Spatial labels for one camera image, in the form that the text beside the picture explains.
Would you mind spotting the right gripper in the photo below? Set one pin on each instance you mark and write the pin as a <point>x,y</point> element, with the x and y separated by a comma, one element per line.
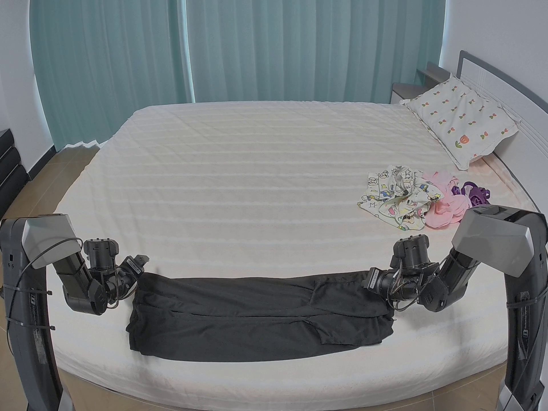
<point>376,281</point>

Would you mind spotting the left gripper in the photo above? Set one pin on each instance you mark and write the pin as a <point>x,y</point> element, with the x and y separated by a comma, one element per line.
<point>135,267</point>

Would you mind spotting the black T-shirt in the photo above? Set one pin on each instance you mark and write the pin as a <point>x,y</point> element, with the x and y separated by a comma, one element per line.
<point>257,315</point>

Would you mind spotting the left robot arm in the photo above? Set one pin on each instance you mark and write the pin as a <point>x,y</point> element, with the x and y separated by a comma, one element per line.
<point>34,315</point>

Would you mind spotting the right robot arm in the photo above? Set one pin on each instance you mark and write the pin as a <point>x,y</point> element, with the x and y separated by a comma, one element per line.
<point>526,315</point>

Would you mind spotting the bed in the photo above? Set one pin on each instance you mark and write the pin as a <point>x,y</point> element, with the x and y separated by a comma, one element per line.
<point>257,165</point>

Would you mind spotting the white printed garment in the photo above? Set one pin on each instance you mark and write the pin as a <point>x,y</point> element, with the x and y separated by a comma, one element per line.
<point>394,199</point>

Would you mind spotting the pink garment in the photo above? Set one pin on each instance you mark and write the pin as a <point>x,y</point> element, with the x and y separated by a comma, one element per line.
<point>447,208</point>

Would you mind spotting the purple garment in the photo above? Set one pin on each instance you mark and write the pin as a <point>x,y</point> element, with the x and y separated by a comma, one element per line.
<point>477,195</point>

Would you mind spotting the black chest of drawers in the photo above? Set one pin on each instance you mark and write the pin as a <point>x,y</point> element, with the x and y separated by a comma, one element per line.
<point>10,169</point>

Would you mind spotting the white printed pillow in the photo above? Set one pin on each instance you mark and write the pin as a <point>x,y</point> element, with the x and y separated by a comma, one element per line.
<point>462,118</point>

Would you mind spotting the grey bedside table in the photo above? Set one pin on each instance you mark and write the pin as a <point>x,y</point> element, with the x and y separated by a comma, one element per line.
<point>406,89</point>

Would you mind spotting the blue-green curtain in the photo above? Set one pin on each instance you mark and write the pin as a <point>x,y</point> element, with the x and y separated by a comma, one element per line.
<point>312,32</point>
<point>111,49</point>

